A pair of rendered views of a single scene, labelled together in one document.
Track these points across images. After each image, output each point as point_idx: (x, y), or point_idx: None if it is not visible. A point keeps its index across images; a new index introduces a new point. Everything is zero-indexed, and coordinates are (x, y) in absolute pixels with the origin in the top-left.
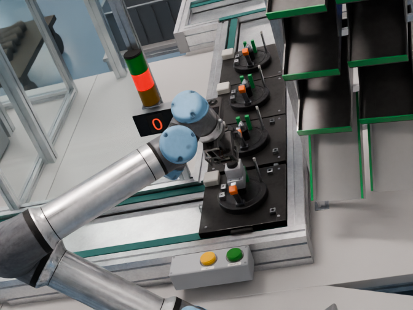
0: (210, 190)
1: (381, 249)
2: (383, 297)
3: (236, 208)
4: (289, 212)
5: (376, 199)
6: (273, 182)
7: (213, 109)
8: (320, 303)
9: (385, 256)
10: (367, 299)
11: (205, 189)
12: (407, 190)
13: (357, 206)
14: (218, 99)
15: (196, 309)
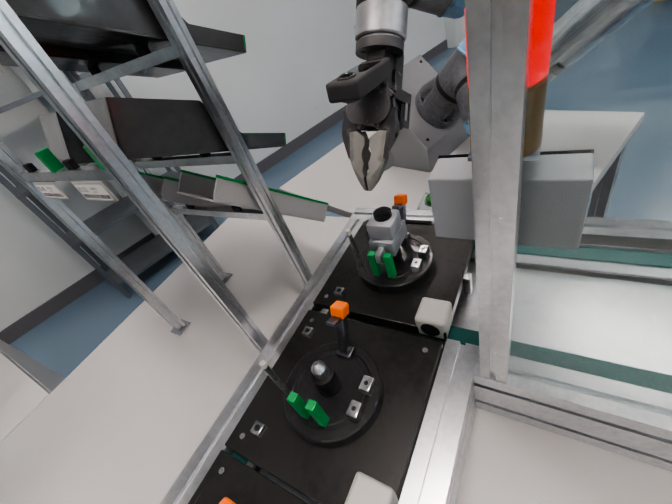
0: (443, 295)
1: (310, 236)
2: (337, 204)
3: (410, 234)
4: (355, 234)
5: (271, 285)
6: (347, 275)
7: (354, 71)
8: (381, 206)
9: (313, 229)
10: (348, 204)
11: (451, 303)
12: (244, 285)
13: (290, 283)
14: (335, 80)
15: (464, 43)
